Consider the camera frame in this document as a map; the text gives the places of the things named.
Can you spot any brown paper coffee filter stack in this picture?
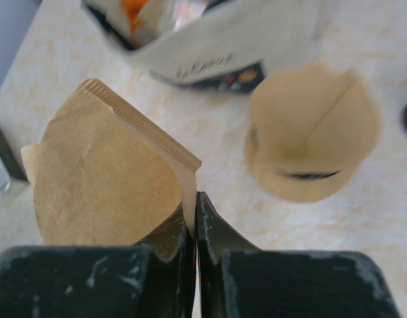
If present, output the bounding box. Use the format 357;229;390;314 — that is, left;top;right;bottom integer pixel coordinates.
21;78;201;245

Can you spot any dark rectangular box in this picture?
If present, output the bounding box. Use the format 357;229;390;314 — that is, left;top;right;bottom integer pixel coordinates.
0;129;30;197

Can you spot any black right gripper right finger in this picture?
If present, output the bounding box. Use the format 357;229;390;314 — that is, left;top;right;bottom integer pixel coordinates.
196;192;400;317

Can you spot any beige canvas tote bag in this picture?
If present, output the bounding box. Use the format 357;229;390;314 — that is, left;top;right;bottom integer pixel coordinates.
81;1;329;94

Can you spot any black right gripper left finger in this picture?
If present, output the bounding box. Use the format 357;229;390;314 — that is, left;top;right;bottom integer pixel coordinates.
0;207;194;317

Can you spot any wooden dripper stand disc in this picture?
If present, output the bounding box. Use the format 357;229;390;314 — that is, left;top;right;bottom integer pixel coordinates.
245;134;357;203

